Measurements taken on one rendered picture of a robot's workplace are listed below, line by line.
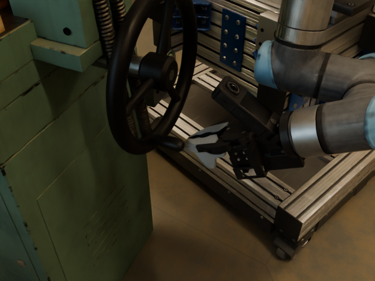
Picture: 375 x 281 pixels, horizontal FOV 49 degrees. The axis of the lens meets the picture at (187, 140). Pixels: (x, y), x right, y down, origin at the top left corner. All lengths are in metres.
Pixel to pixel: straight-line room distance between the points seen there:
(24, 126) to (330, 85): 0.49
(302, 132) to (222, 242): 0.89
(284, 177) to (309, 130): 0.78
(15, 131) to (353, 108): 0.51
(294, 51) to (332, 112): 0.12
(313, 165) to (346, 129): 0.86
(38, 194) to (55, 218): 0.09
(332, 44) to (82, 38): 0.62
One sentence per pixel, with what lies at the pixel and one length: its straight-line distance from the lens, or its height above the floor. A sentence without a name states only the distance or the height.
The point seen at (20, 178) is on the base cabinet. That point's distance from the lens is 0.77.
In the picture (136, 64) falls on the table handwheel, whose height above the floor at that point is 0.82.
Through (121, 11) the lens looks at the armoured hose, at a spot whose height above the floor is 0.90.
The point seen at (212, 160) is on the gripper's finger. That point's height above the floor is 0.68.
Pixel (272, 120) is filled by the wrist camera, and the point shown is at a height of 0.78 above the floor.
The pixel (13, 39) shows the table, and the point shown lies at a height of 0.89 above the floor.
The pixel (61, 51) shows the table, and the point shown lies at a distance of 0.66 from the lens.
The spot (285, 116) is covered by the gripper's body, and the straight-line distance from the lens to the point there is 0.63.
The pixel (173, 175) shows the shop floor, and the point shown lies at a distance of 1.63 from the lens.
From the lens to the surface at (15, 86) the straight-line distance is 0.70.
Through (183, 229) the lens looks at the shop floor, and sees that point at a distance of 1.46.
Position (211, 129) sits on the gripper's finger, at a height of 0.72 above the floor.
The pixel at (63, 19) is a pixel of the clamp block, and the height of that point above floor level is 0.91.
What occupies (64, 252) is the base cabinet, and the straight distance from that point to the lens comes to 0.98.
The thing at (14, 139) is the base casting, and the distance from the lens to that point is 0.73.
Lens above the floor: 1.18
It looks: 41 degrees down
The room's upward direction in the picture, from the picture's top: straight up
